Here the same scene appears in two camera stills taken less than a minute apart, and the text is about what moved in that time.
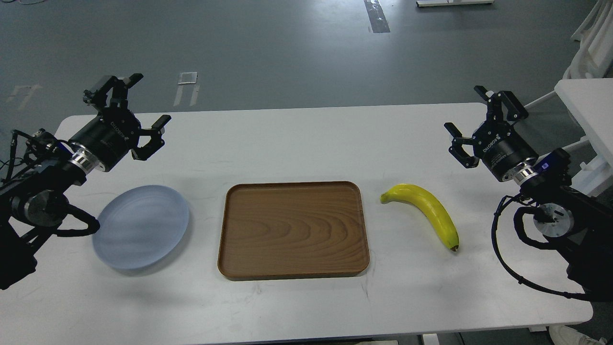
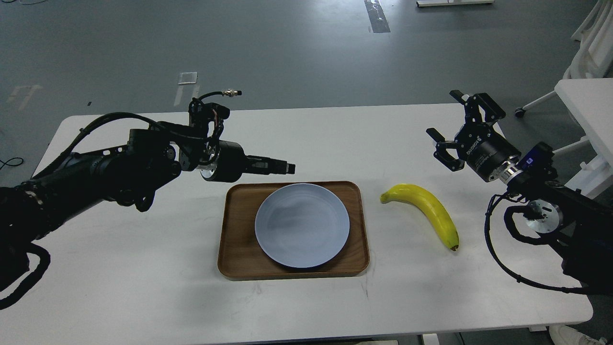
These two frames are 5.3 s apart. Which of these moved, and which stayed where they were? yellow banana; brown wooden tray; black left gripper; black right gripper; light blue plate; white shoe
Moved: black left gripper; black right gripper; light blue plate
Stayed: yellow banana; brown wooden tray; white shoe
